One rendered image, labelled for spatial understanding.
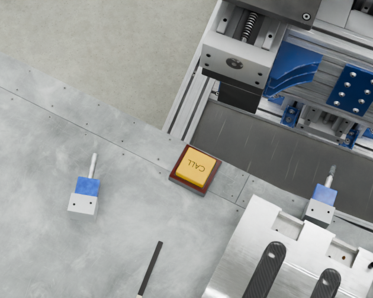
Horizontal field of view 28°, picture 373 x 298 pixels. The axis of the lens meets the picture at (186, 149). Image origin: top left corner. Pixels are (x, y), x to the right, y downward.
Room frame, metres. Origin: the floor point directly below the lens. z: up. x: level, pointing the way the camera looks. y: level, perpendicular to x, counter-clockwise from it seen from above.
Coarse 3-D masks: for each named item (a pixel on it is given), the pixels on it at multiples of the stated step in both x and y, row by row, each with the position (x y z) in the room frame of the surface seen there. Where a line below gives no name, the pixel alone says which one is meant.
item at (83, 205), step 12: (96, 156) 0.52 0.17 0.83; (84, 180) 0.47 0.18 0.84; (96, 180) 0.47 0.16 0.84; (84, 192) 0.44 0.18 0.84; (96, 192) 0.45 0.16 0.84; (72, 204) 0.41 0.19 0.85; (84, 204) 0.42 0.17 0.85; (96, 204) 0.42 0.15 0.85; (72, 216) 0.40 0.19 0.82; (84, 216) 0.40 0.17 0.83; (96, 216) 0.41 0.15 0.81
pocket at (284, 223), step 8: (280, 216) 0.45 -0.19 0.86; (288, 216) 0.45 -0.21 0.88; (280, 224) 0.43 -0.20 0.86; (288, 224) 0.44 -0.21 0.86; (296, 224) 0.44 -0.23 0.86; (304, 224) 0.44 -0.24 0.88; (280, 232) 0.42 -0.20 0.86; (288, 232) 0.42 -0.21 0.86; (296, 232) 0.42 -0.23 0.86; (296, 240) 0.41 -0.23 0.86
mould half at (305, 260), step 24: (264, 216) 0.44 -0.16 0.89; (240, 240) 0.38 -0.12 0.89; (264, 240) 0.39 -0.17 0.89; (288, 240) 0.40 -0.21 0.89; (312, 240) 0.40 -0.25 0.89; (240, 264) 0.34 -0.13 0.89; (288, 264) 0.35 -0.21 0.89; (312, 264) 0.36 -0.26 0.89; (336, 264) 0.37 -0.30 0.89; (360, 264) 0.37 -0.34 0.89; (216, 288) 0.29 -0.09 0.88; (240, 288) 0.30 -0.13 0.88; (288, 288) 0.31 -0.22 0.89; (312, 288) 0.32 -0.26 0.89; (360, 288) 0.33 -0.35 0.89
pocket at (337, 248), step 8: (336, 240) 0.42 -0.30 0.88; (328, 248) 0.40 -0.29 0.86; (336, 248) 0.40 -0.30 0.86; (344, 248) 0.41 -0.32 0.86; (352, 248) 0.41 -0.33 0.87; (328, 256) 0.39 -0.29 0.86; (336, 256) 0.39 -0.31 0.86; (352, 256) 0.40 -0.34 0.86; (344, 264) 0.38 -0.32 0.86; (352, 264) 0.37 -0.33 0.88
